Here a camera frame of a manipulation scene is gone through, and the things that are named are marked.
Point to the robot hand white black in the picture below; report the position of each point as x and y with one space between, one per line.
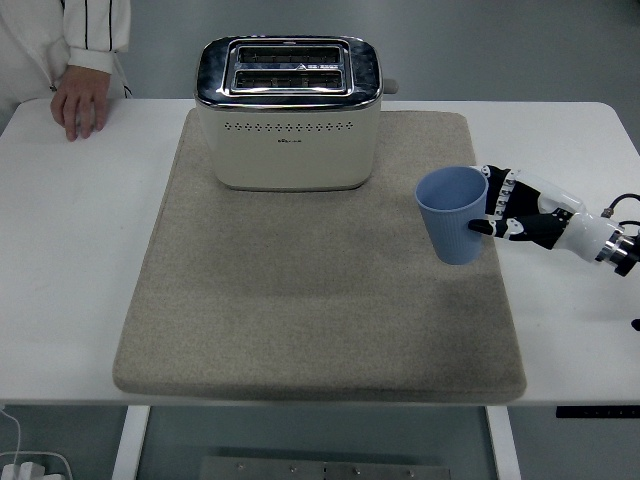
535 215

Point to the blue plastic cup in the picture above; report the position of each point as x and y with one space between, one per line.
455 235

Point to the black table control panel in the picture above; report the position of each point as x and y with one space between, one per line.
597 412

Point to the white table leg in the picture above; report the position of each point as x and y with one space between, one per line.
131 442
502 445

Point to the beige felt mat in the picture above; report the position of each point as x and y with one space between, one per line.
300 300

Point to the cream toaster chrome top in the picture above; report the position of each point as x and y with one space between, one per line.
292 150

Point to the grey metal plate with screws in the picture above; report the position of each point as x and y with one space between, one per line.
325 470

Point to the person's hand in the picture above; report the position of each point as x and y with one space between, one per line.
80 100

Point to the person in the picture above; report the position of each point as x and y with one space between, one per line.
40 35

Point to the white power strip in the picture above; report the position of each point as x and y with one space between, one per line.
57 462

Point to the white plug adapter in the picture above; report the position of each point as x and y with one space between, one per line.
27 471

